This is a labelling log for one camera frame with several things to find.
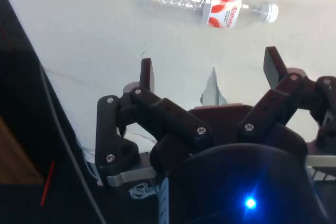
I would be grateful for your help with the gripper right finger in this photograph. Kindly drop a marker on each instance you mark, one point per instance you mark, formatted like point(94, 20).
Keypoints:
point(273, 108)

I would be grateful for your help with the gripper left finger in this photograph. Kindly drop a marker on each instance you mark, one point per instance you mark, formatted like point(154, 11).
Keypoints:
point(168, 113)

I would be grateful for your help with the clear plastic bottle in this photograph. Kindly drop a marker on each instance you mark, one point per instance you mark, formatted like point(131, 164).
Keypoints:
point(223, 6)

